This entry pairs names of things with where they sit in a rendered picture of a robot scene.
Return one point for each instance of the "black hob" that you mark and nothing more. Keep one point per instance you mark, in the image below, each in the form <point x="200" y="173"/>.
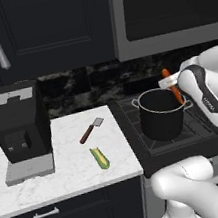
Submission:
<point x="150" y="156"/>

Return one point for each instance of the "black cooking pot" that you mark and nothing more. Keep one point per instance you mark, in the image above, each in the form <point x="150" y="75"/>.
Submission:
<point x="160" y="122"/>

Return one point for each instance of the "orange carrot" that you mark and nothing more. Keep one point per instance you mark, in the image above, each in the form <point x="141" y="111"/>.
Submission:
<point x="177" y="94"/>

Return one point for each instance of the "yellow corn cob green husk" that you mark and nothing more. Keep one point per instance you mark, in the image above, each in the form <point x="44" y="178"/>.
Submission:
<point x="100" y="158"/>

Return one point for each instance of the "grey microwave oven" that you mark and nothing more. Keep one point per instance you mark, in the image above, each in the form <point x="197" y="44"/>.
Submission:
<point x="164" y="6"/>

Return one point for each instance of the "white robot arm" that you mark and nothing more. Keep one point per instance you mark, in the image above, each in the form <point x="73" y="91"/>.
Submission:
<point x="191" y="181"/>

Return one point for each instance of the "wide dark cupboard door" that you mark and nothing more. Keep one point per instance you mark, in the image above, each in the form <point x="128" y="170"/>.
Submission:
<point x="49" y="30"/>

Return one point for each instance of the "black coffee machine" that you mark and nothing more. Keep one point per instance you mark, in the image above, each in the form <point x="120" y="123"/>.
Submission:
<point x="20" y="130"/>

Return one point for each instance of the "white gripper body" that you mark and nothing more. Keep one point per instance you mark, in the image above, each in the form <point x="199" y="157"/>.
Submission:
<point x="168" y="82"/>

